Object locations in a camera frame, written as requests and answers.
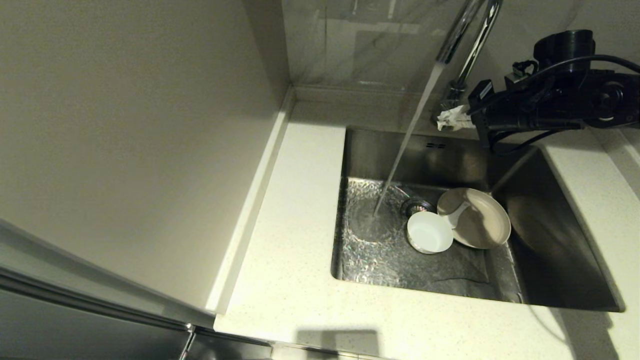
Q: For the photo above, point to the chrome gooseneck faucet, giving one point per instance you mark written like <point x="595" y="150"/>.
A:
<point x="470" y="55"/>

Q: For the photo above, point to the white ceramic soup spoon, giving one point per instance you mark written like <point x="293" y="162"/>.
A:
<point x="457" y="215"/>

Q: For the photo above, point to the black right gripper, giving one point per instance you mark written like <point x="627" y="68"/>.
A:
<point x="510" y="107"/>

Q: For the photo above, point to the white ceramic bowl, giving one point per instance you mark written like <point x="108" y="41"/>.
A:
<point x="430" y="232"/>

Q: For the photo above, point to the grey glossy cabinet front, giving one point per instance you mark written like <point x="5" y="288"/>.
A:
<point x="75" y="325"/>

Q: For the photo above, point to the falling tap water stream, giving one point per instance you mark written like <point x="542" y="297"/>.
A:
<point x="407" y="135"/>

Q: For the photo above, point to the cream round plate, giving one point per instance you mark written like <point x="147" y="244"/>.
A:
<point x="485" y="225"/>

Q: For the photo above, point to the beige tall cabinet side panel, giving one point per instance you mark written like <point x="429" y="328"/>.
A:
<point x="125" y="150"/>

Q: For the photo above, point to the stainless steel sink basin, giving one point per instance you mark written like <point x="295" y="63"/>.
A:
<point x="475" y="280"/>

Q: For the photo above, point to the round metal drain strainer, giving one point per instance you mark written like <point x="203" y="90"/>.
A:
<point x="419" y="204"/>

